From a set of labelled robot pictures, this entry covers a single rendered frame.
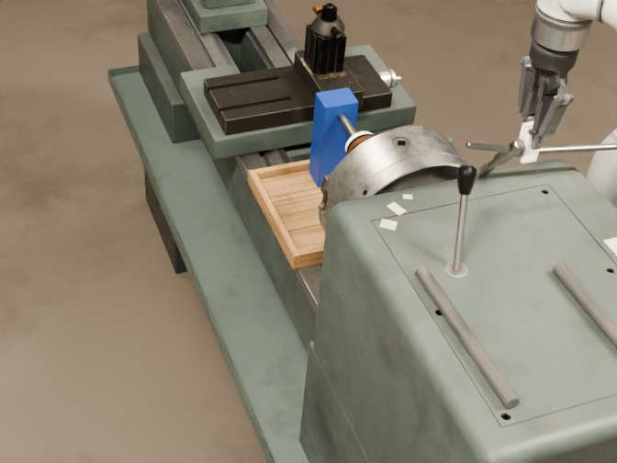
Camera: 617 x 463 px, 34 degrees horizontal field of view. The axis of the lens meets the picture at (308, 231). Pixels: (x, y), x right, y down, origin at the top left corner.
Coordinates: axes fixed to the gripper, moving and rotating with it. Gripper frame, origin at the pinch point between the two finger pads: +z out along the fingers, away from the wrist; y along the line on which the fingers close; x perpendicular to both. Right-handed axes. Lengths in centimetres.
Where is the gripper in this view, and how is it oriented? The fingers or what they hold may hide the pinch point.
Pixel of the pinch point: (529, 141)
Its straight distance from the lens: 179.4
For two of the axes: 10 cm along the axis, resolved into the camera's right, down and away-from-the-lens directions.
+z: -0.7, 7.4, 6.7
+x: -9.3, 2.0, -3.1
